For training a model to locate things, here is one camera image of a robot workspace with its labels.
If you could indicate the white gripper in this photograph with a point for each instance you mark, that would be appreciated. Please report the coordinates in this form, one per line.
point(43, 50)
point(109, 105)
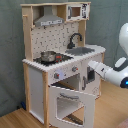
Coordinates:
point(97, 67)

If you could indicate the white oven door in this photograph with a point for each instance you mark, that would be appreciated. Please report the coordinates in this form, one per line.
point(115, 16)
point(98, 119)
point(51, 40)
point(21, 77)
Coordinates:
point(63, 102)

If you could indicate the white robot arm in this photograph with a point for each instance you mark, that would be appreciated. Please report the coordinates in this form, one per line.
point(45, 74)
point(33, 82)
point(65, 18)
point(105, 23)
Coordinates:
point(118, 75)

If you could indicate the wooden toy kitchen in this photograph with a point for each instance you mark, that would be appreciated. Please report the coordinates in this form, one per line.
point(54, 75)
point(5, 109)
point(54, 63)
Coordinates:
point(39, 78)

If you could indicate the white cabinet door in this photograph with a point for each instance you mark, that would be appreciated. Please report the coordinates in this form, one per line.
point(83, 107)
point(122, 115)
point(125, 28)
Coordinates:
point(90, 79)

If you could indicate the right oven knob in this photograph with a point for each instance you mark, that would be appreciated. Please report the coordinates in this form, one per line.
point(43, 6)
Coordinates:
point(74, 69)

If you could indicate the oven knob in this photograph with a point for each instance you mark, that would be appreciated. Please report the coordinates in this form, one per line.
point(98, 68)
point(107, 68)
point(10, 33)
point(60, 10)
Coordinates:
point(56, 75)
point(74, 69)

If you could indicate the grey toy sink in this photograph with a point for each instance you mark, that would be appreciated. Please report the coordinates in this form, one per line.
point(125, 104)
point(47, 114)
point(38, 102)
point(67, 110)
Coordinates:
point(79, 51)

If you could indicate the black toy faucet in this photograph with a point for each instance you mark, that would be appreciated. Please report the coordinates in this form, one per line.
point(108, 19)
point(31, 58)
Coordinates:
point(73, 40)

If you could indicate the black toy stovetop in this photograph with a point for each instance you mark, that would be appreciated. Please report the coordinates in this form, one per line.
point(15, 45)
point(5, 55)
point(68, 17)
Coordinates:
point(58, 59)

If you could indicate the left oven knob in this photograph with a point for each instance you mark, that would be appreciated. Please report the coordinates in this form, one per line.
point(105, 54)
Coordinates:
point(56, 75)

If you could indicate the metal toy pot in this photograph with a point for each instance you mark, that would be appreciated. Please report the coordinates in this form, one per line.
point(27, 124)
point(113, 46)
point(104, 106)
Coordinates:
point(48, 56)

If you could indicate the toy microwave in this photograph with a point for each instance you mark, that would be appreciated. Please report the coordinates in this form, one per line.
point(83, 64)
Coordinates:
point(78, 11)

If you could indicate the grey range hood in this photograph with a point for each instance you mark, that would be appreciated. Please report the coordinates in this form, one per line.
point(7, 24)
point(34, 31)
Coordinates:
point(48, 18)

